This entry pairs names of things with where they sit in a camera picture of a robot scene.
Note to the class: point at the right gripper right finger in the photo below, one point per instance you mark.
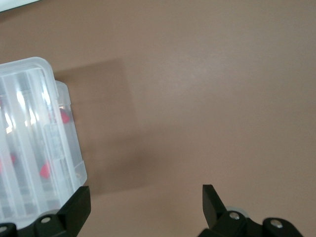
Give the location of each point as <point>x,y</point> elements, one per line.
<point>214,212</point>

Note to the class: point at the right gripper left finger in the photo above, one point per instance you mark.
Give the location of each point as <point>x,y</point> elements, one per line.
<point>74,209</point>

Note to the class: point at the clear ribbed box lid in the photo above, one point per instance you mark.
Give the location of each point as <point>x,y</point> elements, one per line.
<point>24,111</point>

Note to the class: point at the clear plastic storage box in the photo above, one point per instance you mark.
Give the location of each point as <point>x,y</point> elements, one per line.
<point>75,148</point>

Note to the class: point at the red toy block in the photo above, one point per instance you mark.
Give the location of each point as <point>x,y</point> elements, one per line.
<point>45,170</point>
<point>12,158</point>

